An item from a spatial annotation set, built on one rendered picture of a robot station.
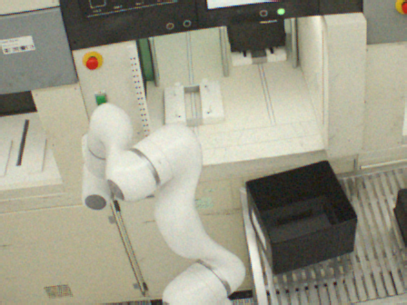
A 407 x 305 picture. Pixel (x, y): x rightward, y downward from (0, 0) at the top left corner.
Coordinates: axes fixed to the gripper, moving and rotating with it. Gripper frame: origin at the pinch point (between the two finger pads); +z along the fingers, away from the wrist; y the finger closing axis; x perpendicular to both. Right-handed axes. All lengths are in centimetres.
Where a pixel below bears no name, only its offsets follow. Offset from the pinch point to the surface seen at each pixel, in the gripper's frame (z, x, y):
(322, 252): -28, -39, 62
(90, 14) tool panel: 12.4, 31.4, 2.3
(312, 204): -3, -43, 63
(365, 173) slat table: 8, -44, 84
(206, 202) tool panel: 12, -52, 28
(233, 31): 64, -17, 46
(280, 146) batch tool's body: 17, -33, 56
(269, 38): 64, -22, 59
